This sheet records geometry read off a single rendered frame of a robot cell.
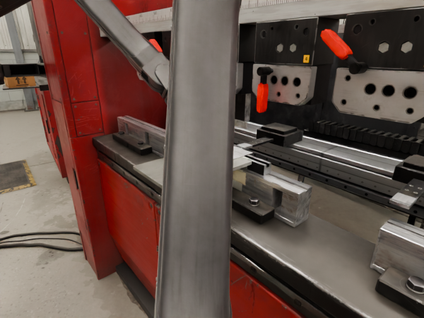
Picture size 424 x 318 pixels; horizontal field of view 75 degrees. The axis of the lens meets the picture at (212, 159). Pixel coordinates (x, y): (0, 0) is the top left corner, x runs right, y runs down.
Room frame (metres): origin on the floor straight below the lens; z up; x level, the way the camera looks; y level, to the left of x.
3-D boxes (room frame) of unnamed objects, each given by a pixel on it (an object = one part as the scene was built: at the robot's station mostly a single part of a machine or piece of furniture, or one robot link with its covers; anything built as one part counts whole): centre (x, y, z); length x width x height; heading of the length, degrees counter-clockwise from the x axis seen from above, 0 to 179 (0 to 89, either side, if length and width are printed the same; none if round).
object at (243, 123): (0.78, -0.06, 1.13); 0.10 x 0.02 x 0.10; 40
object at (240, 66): (0.80, -0.05, 1.26); 0.15 x 0.09 x 0.17; 40
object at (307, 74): (0.64, -0.18, 1.26); 0.15 x 0.09 x 0.17; 40
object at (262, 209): (0.71, -0.05, 0.89); 0.30 x 0.05 x 0.03; 40
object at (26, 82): (2.47, 1.66, 1.04); 0.30 x 0.26 x 0.12; 35
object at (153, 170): (0.68, 0.05, 1.00); 0.26 x 0.18 x 0.01; 130
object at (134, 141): (1.20, 0.37, 0.89); 0.30 x 0.05 x 0.03; 40
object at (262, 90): (0.62, -0.12, 1.20); 0.04 x 0.02 x 0.10; 130
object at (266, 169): (0.76, -0.08, 0.98); 0.20 x 0.03 x 0.03; 40
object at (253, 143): (0.89, -0.18, 1.01); 0.26 x 0.12 x 0.05; 130
